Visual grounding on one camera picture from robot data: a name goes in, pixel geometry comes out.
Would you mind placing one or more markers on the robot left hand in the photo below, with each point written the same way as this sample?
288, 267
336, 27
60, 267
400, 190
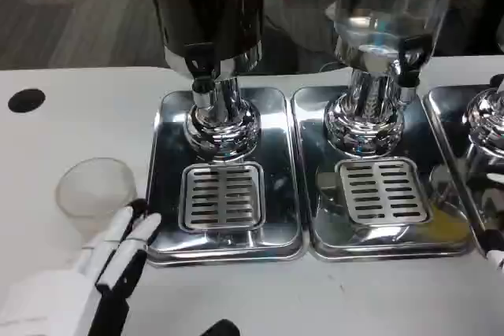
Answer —
114, 257

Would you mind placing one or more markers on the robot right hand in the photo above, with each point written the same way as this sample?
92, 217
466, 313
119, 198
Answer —
497, 245

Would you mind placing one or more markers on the clear ribbed glass cup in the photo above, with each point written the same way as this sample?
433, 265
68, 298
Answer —
94, 190

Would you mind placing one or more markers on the steel dispenser base tray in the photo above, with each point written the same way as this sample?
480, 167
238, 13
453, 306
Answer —
165, 178
307, 155
445, 115

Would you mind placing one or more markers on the steel drip grid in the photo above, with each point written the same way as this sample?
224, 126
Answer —
222, 194
376, 190

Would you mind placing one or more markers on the black round counter hole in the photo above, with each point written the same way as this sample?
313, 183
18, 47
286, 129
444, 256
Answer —
27, 100

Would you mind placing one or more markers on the dark drink dispenser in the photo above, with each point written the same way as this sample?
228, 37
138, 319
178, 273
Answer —
204, 5

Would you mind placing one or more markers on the chrome dispenser pedestal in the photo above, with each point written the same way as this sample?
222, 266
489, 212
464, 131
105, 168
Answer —
488, 115

